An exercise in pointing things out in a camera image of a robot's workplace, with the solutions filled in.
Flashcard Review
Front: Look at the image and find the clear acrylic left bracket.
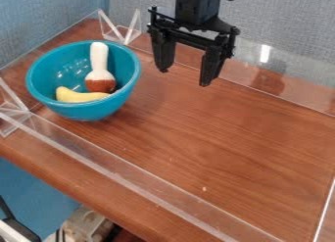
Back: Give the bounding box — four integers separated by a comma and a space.
0, 77, 32, 137

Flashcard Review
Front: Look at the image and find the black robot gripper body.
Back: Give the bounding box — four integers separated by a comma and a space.
147, 0, 241, 48

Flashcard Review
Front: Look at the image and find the blue bowl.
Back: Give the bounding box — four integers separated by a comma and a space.
26, 40, 141, 121

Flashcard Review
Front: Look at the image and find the clear acrylic corner bracket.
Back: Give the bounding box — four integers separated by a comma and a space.
97, 9, 141, 45

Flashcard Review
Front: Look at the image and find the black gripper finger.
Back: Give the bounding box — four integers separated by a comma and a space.
148, 25, 176, 73
199, 46, 227, 86

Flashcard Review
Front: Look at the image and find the clear acrylic front barrier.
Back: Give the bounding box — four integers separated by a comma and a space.
0, 112, 283, 242

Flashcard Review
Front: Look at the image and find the yellow toy banana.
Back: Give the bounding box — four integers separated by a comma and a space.
56, 86, 108, 103

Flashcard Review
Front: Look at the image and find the white equipment under table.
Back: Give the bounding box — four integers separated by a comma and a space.
42, 206, 113, 242

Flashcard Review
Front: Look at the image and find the clear acrylic barrier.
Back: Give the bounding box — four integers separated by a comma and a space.
129, 33, 335, 117
0, 112, 283, 242

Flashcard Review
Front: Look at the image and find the white brown toy mushroom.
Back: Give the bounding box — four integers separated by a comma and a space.
85, 42, 116, 93

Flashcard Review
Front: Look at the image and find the clear acrylic back barrier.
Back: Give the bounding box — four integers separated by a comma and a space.
129, 33, 335, 117

